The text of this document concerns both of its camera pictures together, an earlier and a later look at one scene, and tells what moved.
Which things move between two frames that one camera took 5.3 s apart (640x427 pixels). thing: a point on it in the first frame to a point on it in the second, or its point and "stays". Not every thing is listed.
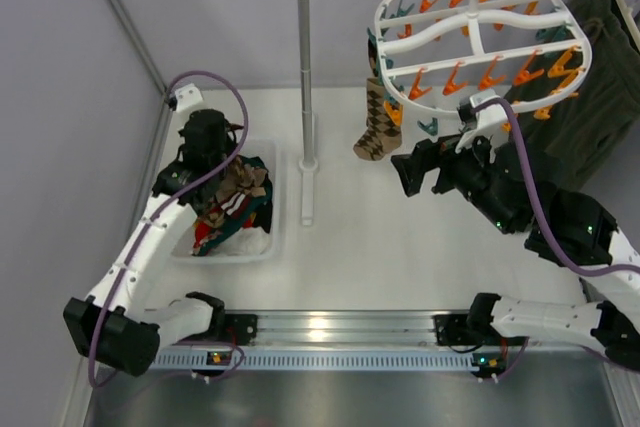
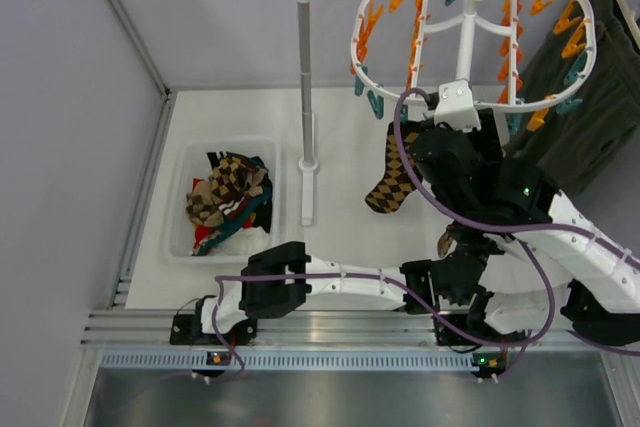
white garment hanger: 627,11 stays
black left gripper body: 220,193 to 460,245
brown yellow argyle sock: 381,134 to 397,182
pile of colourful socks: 243,200 stays
